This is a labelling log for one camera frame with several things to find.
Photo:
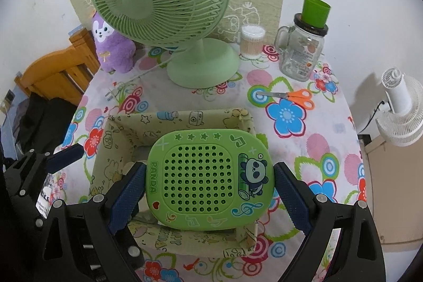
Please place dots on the green desk fan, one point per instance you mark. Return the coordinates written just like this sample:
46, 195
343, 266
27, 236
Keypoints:
205, 67

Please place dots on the black bag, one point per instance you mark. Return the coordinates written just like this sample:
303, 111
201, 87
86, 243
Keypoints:
39, 120

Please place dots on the green plastic cup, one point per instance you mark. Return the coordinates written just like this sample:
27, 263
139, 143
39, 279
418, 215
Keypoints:
315, 12

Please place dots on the green panda speaker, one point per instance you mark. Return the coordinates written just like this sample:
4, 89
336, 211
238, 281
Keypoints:
205, 179

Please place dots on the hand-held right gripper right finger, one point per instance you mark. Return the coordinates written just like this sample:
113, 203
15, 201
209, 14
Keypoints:
290, 199

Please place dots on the clear cotton swab jar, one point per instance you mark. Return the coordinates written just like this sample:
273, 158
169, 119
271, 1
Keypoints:
252, 44

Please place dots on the white standing fan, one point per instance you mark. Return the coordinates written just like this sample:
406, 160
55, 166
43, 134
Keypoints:
401, 110

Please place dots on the beige cabinet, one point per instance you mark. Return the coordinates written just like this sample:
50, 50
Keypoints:
396, 196

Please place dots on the glass mug jar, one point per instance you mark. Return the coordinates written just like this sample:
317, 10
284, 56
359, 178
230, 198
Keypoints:
302, 54

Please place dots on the wall socket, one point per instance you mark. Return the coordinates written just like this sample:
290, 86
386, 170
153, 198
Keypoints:
8, 98

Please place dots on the floral tablecloth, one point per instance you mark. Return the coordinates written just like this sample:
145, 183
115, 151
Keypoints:
314, 150

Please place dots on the cartoon printed storage box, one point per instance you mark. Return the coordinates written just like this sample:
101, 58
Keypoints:
132, 126

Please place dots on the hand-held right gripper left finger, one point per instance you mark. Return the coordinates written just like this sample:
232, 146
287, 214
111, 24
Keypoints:
130, 192

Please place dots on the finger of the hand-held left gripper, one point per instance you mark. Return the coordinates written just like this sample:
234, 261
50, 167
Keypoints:
134, 257
66, 156

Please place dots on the light blue paper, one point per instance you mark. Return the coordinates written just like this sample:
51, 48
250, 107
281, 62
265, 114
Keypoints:
75, 30

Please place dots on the wooden chair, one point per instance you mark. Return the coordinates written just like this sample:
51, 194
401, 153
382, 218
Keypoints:
56, 70

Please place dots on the purple plush toy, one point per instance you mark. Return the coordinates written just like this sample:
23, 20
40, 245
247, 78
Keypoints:
114, 50

